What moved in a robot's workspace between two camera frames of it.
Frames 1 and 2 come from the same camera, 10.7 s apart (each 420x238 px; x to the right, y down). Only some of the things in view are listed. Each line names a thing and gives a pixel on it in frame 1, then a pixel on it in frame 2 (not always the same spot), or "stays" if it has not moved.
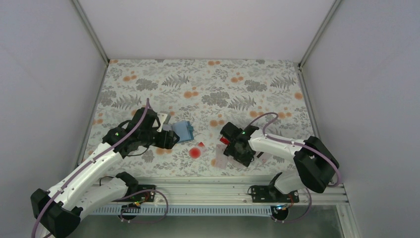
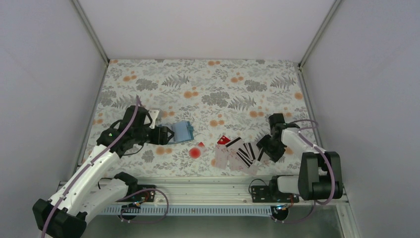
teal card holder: [183, 130] stays
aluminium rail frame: [233, 191] stays
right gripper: [245, 160] → [274, 157]
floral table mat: [207, 93] stays
